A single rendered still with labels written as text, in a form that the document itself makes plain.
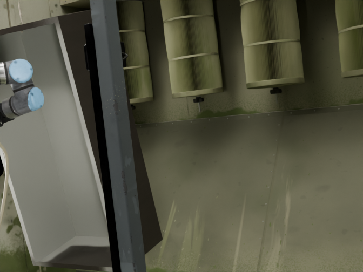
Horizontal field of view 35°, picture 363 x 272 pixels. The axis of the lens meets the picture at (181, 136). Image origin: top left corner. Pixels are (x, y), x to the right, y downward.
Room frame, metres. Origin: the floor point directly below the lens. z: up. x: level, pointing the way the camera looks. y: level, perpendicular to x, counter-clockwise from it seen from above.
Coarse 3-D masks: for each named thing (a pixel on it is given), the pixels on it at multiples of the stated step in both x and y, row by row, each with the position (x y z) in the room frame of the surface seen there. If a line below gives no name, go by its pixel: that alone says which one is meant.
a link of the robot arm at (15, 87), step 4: (12, 60) 2.38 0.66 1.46; (12, 84) 2.39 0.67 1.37; (16, 84) 2.38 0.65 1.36; (20, 84) 2.38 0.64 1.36; (24, 84) 2.39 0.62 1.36; (28, 84) 2.40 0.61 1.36; (32, 84) 2.42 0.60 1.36; (12, 88) 2.40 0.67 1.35; (16, 88) 2.39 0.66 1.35; (20, 88) 2.38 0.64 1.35; (24, 88) 2.39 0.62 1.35
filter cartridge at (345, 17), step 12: (336, 0) 3.03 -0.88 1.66; (348, 0) 2.94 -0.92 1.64; (360, 0) 2.90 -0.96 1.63; (336, 12) 3.05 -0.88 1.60; (348, 12) 2.95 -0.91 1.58; (360, 12) 2.91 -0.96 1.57; (348, 24) 2.95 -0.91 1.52; (360, 24) 2.92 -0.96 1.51; (348, 36) 2.96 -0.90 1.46; (360, 36) 2.91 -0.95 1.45; (348, 48) 2.96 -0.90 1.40; (360, 48) 2.91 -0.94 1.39; (348, 60) 2.97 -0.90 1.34; (360, 60) 2.92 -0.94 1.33; (348, 72) 2.97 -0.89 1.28; (360, 72) 2.91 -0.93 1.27
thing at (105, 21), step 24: (96, 0) 1.46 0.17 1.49; (96, 24) 1.46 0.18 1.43; (96, 48) 1.47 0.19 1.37; (120, 48) 1.48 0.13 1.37; (120, 72) 1.47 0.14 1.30; (120, 96) 1.46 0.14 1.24; (120, 120) 1.45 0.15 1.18; (120, 144) 1.45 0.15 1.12; (120, 168) 1.45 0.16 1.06; (120, 192) 1.45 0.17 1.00; (120, 216) 1.46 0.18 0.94; (120, 240) 1.46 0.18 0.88; (120, 264) 1.47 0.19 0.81; (144, 264) 1.48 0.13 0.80
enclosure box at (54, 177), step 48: (0, 48) 2.93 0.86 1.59; (48, 48) 2.98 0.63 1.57; (0, 96) 2.89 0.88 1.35; (48, 96) 3.07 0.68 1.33; (48, 144) 3.14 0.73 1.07; (96, 144) 2.57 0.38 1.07; (48, 192) 3.10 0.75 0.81; (96, 192) 3.08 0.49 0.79; (144, 192) 2.84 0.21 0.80; (48, 240) 3.07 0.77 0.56; (96, 240) 3.11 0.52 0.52; (144, 240) 2.80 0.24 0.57
